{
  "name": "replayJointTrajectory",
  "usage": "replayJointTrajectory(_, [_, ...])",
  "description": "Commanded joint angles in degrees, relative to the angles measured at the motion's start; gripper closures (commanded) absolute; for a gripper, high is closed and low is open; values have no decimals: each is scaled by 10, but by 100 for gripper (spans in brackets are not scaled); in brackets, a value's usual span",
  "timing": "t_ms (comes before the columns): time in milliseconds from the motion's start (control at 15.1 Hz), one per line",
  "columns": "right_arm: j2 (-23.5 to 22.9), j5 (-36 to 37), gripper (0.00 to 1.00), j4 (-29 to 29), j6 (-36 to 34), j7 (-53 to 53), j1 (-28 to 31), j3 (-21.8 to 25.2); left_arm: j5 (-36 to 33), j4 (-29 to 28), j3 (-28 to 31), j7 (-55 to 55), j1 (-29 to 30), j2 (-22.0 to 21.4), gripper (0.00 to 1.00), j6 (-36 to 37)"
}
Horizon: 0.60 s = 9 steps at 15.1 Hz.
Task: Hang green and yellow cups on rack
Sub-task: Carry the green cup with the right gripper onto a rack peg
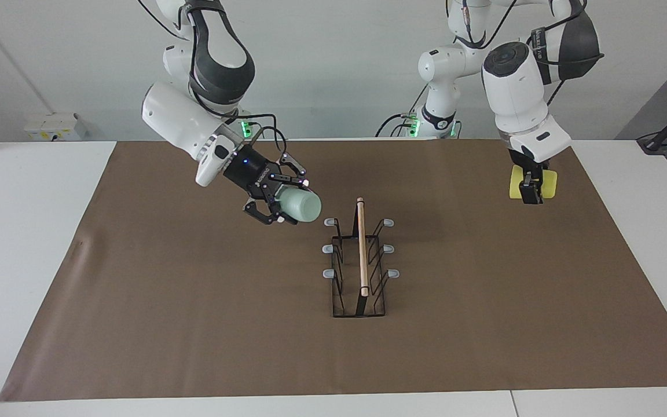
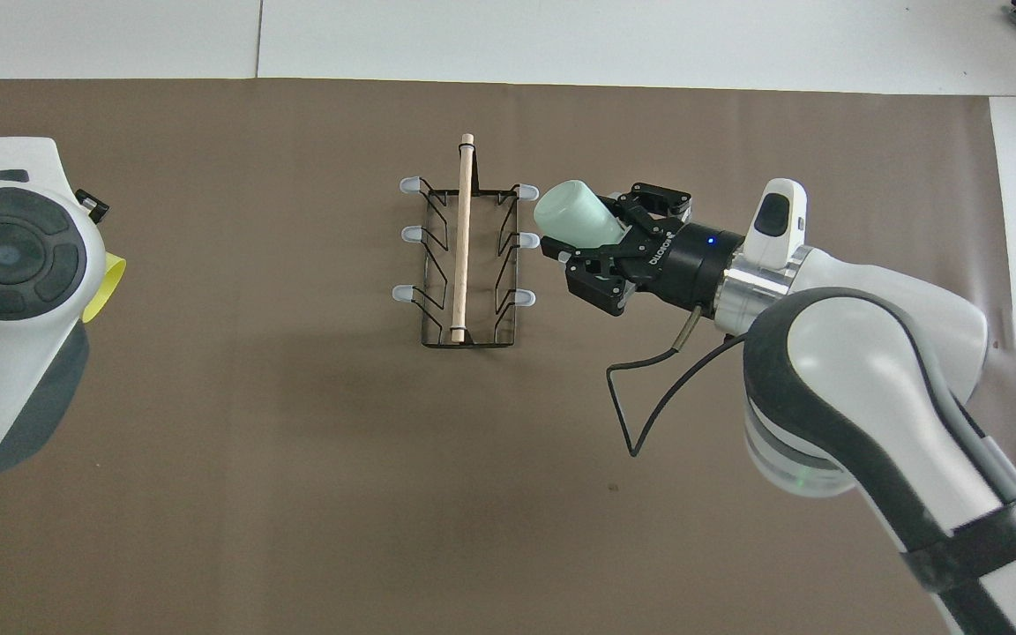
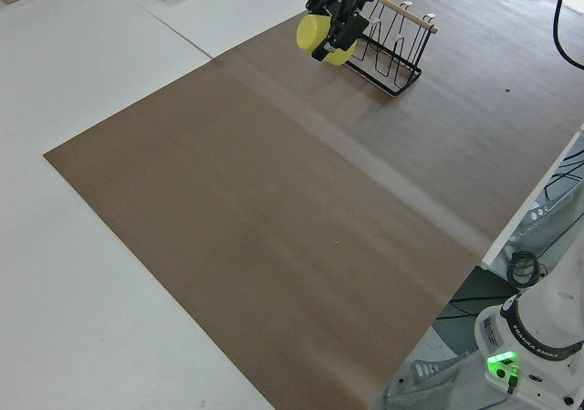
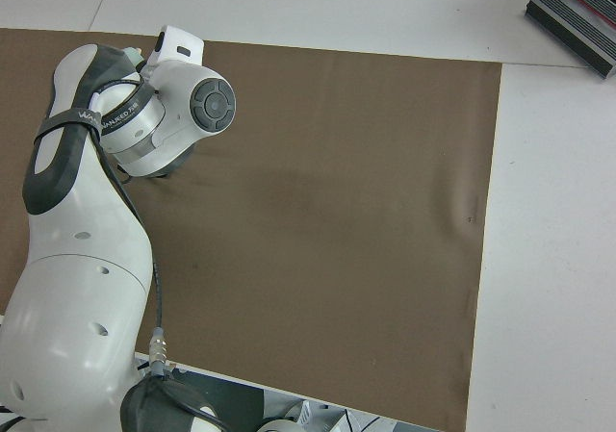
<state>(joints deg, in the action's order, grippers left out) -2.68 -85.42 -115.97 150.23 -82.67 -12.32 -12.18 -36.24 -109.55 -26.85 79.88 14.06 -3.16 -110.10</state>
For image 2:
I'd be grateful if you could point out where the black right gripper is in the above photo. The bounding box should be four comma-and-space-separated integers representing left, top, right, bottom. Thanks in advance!
540, 182, 745, 318

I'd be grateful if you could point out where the light green plastic cup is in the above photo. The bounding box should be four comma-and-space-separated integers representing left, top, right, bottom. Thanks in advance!
533, 180, 628, 250

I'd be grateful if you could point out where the yellow plastic cup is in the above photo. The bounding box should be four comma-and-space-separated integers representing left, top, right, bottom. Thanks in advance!
80, 251, 127, 325

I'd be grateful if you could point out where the brown table mat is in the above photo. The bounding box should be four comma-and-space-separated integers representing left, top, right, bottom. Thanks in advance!
0, 78, 1016, 635

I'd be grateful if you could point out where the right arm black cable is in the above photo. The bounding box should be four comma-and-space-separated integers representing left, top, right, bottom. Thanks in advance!
607, 304, 751, 458

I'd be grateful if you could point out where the black wire cup rack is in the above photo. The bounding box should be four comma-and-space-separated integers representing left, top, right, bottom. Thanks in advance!
392, 132, 541, 349

